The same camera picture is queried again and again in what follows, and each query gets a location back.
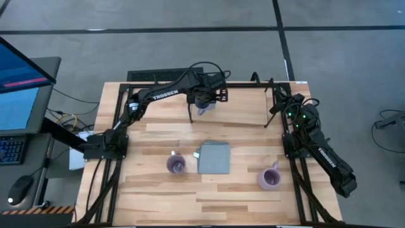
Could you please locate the wooden shelf black metal frame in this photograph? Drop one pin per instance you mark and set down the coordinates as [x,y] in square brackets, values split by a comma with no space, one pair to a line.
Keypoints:
[243,107]

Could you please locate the grey cloth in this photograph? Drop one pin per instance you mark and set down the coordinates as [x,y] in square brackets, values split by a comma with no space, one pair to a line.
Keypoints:
[214,157]

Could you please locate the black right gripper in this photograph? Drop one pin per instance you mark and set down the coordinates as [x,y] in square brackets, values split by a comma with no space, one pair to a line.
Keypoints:
[300,115]

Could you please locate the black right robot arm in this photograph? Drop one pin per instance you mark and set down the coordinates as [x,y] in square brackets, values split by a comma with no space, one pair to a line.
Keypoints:
[327,156]

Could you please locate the black computer mouse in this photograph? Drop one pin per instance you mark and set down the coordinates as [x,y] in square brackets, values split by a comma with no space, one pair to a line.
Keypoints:
[19,189]

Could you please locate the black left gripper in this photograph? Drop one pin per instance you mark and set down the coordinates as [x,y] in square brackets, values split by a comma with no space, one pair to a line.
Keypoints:
[199,87]

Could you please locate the pink ribbed mug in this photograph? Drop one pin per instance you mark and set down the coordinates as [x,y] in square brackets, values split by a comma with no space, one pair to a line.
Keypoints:
[269,179]

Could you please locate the white box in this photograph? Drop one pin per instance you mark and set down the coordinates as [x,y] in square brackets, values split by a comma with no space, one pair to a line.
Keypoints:
[77,158]

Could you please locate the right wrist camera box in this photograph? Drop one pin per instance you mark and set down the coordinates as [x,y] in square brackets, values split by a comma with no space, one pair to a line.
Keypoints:
[298,98]

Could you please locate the computer monitor blue screen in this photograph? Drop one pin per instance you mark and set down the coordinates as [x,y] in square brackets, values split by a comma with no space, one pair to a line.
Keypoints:
[19,107]
[19,73]

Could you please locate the black computer cart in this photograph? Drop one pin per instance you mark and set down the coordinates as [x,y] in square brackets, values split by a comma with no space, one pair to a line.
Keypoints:
[34,164]

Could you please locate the black keyboard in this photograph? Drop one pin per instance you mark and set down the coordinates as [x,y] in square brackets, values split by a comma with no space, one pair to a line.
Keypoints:
[11,150]

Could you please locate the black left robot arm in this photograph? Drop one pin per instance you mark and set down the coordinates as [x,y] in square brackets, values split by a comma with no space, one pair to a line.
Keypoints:
[164,93]

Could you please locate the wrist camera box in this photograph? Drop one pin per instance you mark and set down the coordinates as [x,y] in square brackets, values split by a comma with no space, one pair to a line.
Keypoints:
[216,80]
[298,98]

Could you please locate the black floor grate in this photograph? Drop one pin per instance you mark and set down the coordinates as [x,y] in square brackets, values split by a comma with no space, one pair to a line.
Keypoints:
[158,75]

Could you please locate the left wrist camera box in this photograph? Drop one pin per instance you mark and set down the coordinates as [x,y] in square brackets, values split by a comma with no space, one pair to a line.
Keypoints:
[216,80]

